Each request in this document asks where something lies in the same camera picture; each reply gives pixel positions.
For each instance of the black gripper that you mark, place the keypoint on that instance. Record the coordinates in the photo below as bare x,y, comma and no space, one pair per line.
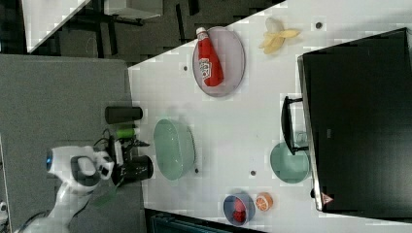
119,148

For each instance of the green strainer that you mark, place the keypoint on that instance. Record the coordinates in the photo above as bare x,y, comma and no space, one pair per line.
174,148

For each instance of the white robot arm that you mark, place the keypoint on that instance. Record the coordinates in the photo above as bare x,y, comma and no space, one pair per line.
80,170

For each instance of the green cylinder object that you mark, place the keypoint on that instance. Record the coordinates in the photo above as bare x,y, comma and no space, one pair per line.
125,133

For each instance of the black cylinder lower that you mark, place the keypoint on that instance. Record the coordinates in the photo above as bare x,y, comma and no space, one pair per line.
137,169

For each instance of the black cylinder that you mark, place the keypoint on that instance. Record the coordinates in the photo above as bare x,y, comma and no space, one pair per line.
119,114
137,169

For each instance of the black cylinder upper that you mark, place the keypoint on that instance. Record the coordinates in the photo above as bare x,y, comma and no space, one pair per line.
119,114

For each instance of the red ketchup bottle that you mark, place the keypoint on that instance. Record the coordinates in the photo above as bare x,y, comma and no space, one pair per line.
208,60

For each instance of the red strawberries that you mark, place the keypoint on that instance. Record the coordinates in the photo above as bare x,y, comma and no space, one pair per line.
239,213

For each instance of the purple round plate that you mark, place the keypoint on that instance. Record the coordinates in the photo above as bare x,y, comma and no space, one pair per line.
231,54

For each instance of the orange slice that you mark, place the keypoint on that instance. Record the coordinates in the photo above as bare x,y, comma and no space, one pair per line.
264,201

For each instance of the green cup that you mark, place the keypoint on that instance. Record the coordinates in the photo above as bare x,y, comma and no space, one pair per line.
289,167

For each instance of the peeled banana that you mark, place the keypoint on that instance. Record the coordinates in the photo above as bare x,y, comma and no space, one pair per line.
275,35

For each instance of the black toaster oven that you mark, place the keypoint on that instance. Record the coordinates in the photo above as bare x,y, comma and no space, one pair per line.
357,105

